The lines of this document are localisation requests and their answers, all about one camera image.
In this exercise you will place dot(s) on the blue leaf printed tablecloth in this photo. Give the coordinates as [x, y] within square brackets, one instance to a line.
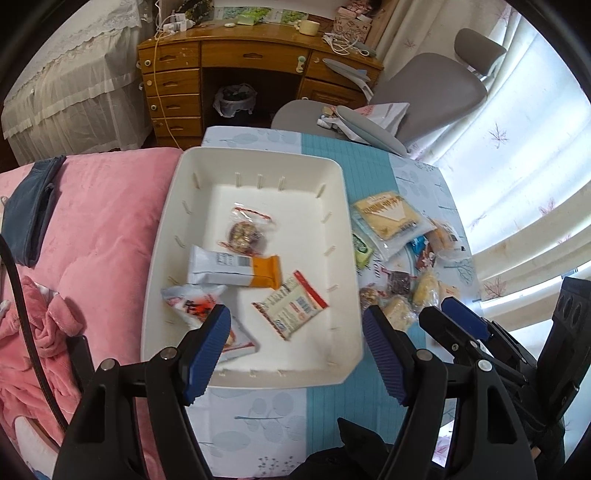
[351, 166]

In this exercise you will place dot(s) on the small red-brown snack packet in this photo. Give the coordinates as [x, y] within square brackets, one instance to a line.
[425, 262]

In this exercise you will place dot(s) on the brown bread clear packet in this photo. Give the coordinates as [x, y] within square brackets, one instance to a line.
[443, 237]

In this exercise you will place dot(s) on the large yellow cracker packet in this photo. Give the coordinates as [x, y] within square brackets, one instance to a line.
[388, 217]

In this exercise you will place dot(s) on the white power strip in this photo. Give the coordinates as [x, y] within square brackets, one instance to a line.
[176, 21]

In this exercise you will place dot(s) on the small green white toy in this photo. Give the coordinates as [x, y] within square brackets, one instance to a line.
[300, 64]

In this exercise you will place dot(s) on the trash bin with plastic bag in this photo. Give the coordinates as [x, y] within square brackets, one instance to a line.
[233, 99]

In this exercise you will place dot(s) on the doodle patterned box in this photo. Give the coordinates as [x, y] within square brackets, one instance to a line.
[353, 26]

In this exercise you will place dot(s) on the dark blue jeans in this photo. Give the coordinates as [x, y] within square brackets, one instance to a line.
[32, 207]

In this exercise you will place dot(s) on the wooden desk with drawers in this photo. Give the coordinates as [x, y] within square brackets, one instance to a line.
[258, 53]

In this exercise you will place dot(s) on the white and orange bar packet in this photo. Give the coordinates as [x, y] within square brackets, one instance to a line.
[217, 267]

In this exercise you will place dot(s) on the white leaf printed curtain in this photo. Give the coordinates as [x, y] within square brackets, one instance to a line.
[521, 138]

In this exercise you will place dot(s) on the dark brown bar clear packet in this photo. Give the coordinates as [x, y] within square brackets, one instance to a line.
[399, 282]

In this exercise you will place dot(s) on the pale yellow cake packet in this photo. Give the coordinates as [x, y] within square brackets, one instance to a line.
[425, 286]

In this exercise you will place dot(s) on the white plastic storage bin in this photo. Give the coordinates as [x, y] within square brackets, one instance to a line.
[277, 194]

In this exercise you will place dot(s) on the small nut cake twisted packet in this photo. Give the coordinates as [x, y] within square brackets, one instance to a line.
[369, 295]

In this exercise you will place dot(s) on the dark floral pouch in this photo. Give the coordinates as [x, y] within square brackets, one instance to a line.
[194, 5]

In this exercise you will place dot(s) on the pink blanket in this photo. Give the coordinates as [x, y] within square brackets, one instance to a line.
[111, 221]

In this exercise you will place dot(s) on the white red-black printed packet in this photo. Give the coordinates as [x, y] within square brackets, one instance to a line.
[194, 302]

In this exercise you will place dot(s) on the white red-edged snack packet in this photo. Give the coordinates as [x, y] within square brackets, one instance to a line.
[288, 307]

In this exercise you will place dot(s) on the round nut cake clear packet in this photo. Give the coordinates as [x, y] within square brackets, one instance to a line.
[244, 233]

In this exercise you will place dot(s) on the cream mug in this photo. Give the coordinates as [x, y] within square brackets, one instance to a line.
[308, 27]

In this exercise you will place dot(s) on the small blue snack packet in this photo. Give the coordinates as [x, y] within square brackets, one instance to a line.
[419, 244]

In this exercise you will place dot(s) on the grey office chair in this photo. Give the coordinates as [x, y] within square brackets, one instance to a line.
[429, 87]

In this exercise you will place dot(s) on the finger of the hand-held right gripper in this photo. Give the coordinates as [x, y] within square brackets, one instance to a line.
[438, 323]
[461, 314]

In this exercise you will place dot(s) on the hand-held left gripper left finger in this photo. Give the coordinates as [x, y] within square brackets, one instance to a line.
[210, 350]

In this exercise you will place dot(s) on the dark cloth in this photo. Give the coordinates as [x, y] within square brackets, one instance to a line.
[351, 443]

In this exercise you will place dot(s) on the small green snack packet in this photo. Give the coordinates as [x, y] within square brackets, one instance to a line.
[362, 249]

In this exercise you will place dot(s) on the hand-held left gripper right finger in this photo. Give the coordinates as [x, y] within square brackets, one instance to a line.
[383, 353]

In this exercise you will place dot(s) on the square pale cake packet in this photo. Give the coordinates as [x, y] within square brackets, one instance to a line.
[398, 310]

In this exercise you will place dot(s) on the pink fleece garment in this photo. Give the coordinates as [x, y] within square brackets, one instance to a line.
[46, 323]

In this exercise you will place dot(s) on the white lace furniture cover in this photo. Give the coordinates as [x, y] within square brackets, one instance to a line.
[74, 92]

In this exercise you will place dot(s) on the white plastic bag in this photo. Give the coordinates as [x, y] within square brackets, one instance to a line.
[383, 115]

